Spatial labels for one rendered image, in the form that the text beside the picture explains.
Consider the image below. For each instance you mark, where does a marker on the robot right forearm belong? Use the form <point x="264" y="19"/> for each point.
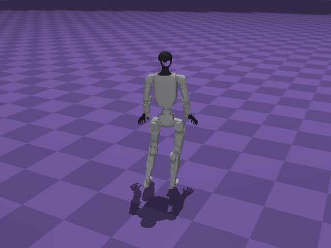
<point x="186" y="110"/>

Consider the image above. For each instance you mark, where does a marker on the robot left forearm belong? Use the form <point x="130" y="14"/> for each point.
<point x="146" y="108"/>

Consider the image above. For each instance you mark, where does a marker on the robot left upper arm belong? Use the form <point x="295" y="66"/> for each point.
<point x="147" y="88"/>

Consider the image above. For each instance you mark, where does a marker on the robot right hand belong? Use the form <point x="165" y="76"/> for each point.
<point x="193" y="119"/>

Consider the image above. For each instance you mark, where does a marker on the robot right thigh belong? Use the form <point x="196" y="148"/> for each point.
<point x="179" y="135"/>

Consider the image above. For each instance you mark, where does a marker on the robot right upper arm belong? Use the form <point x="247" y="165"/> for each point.
<point x="181" y="79"/>

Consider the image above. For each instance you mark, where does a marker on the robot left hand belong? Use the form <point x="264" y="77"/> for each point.
<point x="142" y="118"/>

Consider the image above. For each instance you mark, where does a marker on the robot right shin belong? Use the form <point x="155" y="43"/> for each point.
<point x="174" y="168"/>

